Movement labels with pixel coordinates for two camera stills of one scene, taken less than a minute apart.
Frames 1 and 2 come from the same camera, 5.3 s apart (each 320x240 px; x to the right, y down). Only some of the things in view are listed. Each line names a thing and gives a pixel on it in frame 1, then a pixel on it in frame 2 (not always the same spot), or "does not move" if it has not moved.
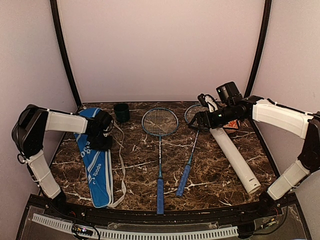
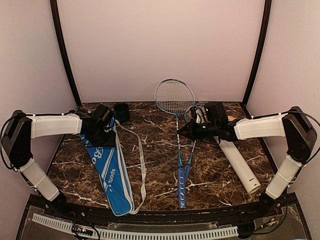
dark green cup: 122,111 does not move
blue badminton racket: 189,112 does not move
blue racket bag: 97,164 to 112,166
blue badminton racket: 160,122 to 176,97
